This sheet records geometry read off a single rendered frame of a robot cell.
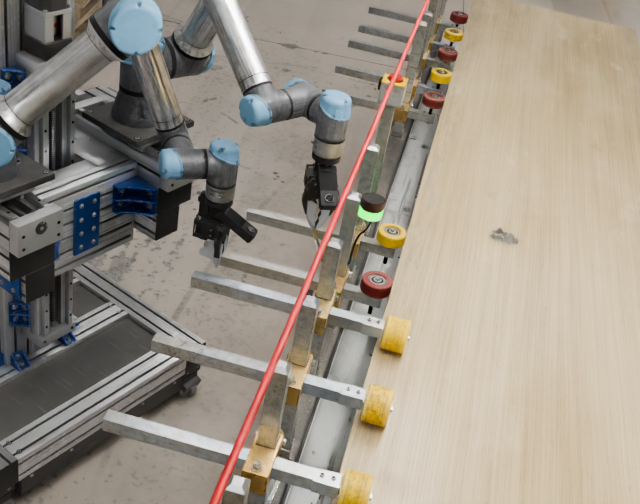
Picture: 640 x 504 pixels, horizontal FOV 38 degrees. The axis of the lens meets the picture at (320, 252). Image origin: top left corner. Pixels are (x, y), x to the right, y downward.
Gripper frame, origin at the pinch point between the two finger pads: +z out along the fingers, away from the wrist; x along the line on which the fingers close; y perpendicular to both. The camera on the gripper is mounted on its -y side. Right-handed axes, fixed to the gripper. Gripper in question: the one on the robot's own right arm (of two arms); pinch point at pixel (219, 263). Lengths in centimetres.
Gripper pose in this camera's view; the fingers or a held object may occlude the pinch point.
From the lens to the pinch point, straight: 246.8
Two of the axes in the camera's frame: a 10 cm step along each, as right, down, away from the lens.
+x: -2.2, 5.2, -8.3
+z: -1.6, 8.2, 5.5
